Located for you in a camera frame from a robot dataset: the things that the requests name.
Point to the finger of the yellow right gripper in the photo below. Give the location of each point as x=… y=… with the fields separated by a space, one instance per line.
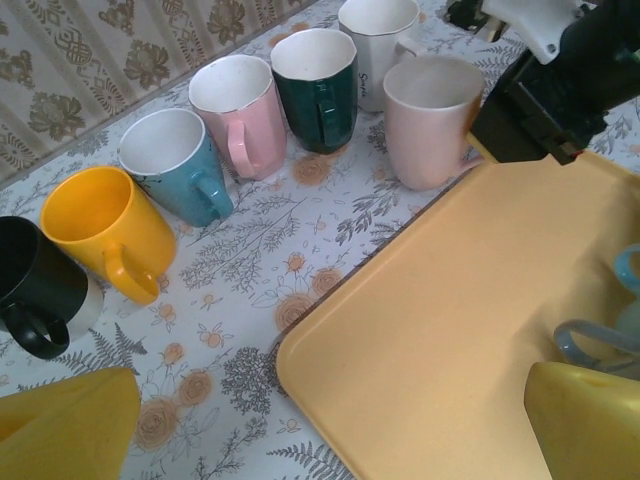
x=510 y=125

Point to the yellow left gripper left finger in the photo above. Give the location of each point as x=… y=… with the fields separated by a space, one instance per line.
x=65 y=430

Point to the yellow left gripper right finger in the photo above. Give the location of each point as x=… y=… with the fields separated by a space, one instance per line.
x=590 y=430

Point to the tall smooth pink mug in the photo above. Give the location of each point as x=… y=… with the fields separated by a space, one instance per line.
x=425 y=145

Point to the white faceted mug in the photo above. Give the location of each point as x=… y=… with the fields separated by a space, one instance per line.
x=380 y=65

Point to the black mug with white base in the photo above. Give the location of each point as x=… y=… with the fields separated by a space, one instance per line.
x=30 y=270

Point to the dark green faceted mug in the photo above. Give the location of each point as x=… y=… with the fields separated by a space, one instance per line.
x=300 y=110

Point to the yellow mug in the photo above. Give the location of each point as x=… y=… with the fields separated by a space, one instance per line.
x=145 y=235

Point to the pink faceted mug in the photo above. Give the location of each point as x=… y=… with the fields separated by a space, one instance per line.
x=260 y=130

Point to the speckled blue mug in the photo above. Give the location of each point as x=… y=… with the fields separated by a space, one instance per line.
x=175 y=185

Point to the grey mug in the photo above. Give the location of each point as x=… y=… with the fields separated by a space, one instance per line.
x=561 y=340

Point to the light blue mug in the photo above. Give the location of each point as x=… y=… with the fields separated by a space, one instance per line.
x=620 y=270

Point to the yellow plastic tray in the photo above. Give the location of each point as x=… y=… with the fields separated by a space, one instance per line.
x=425 y=325

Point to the floral print tablecloth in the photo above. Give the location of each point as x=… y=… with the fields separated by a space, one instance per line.
x=250 y=250

